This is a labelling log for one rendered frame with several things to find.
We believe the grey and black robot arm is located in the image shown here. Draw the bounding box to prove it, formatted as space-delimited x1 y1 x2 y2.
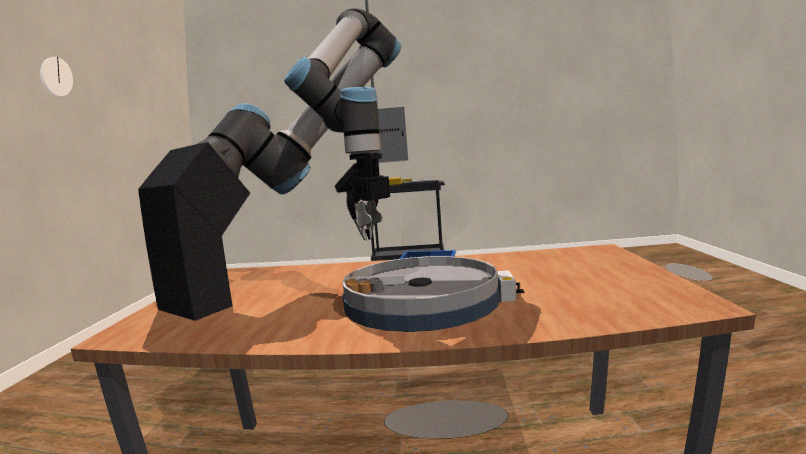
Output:
197 8 401 194

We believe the blue crate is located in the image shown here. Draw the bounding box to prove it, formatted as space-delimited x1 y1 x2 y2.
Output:
399 250 456 259

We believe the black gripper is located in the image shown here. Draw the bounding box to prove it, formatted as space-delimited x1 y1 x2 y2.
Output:
346 152 390 241

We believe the round grey turntable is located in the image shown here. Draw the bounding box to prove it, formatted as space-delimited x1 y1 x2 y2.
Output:
342 256 525 332

